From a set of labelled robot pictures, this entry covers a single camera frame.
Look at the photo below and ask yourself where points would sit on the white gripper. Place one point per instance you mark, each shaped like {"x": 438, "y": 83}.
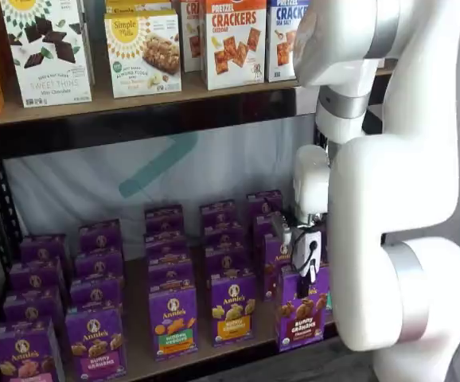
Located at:
{"x": 303, "y": 255}

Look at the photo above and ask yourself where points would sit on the purple Annie's chocolate grahams box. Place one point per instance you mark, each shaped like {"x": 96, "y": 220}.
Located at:
{"x": 301, "y": 320}

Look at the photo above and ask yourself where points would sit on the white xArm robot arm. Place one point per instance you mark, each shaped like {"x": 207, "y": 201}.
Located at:
{"x": 393, "y": 179}

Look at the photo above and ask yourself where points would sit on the purple Annie's snack box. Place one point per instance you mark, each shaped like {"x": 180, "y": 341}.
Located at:
{"x": 98, "y": 263}
{"x": 94, "y": 293}
{"x": 31, "y": 308}
{"x": 262, "y": 227}
{"x": 271, "y": 270}
{"x": 224, "y": 235}
{"x": 166, "y": 247}
{"x": 164, "y": 219}
{"x": 35, "y": 276}
{"x": 226, "y": 260}
{"x": 43, "y": 248}
{"x": 170, "y": 274}
{"x": 260, "y": 203}
{"x": 218, "y": 211}
{"x": 100, "y": 236}

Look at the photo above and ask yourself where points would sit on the purple Annie's box yellow label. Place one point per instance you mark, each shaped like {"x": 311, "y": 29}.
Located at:
{"x": 233, "y": 310}

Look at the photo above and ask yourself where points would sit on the purple Annie's hidden veggies box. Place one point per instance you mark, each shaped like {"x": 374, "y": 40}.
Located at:
{"x": 172, "y": 322}

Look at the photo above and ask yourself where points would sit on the brown wooden shelf board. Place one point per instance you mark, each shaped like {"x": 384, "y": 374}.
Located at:
{"x": 134, "y": 104}
{"x": 137, "y": 318}

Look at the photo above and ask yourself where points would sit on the purple Annie's box magenta label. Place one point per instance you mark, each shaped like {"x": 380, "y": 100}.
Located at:
{"x": 94, "y": 342}

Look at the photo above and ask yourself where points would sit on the blue sea salt crackers box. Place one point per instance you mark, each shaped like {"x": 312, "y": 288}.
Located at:
{"x": 281, "y": 40}

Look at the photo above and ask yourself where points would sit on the orange cheddar pretzel crackers box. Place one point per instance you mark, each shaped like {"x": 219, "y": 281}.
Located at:
{"x": 192, "y": 36}
{"x": 234, "y": 47}

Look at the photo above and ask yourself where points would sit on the Simple Mills almond bars box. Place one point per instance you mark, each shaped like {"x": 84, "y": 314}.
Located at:
{"x": 142, "y": 55}
{"x": 138, "y": 5}

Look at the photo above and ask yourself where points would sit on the purple Annie's box pink label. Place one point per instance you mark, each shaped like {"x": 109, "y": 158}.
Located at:
{"x": 27, "y": 350}

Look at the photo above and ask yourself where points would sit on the Sweet Thins mint chocolate box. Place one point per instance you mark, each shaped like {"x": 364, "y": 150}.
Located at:
{"x": 47, "y": 59}

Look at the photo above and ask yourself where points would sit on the white backdrop sheet teal stripe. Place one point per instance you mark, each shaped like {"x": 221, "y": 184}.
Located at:
{"x": 75, "y": 179}

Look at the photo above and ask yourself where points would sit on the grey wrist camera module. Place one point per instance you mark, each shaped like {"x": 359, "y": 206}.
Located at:
{"x": 281, "y": 228}

